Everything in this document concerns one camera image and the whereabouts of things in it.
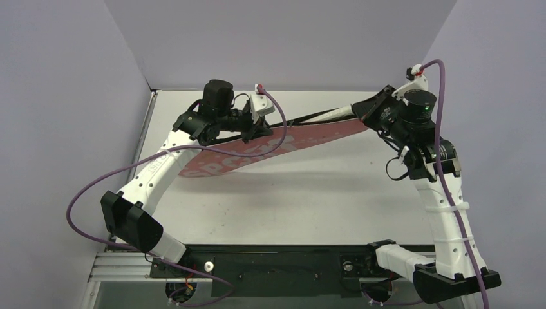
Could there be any purple cable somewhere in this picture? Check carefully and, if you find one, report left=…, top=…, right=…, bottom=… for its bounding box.
left=66, top=88, right=288, bottom=308
left=415, top=59, right=491, bottom=309

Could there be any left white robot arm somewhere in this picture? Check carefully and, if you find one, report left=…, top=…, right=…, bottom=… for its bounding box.
left=100, top=80, right=281, bottom=277

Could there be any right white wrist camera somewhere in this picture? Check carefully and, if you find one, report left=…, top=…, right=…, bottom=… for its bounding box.
left=392, top=64, right=429, bottom=100

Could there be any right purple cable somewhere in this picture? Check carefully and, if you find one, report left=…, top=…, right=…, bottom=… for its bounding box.
left=415, top=59, right=491, bottom=309

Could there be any aluminium frame rail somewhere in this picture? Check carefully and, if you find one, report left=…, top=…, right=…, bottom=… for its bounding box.
left=87, top=251, right=428, bottom=283

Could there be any pink racket cover bag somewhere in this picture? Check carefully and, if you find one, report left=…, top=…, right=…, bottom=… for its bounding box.
left=178, top=109, right=368, bottom=178

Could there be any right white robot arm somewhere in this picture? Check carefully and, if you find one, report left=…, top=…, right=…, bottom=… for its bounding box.
left=352, top=86, right=502, bottom=304

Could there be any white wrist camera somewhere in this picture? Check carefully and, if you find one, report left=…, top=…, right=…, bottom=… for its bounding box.
left=250, top=84, right=275, bottom=124
left=392, top=64, right=429, bottom=100

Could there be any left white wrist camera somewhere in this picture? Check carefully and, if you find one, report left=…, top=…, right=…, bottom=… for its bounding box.
left=250, top=84, right=275, bottom=124

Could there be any pink badminton racket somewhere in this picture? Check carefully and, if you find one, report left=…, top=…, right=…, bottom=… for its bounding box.
left=313, top=105, right=354, bottom=122

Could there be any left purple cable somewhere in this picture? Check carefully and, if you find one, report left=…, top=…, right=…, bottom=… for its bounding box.
left=66, top=88, right=288, bottom=308

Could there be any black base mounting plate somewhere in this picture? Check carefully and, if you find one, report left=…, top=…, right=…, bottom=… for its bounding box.
left=144, top=243, right=403, bottom=304

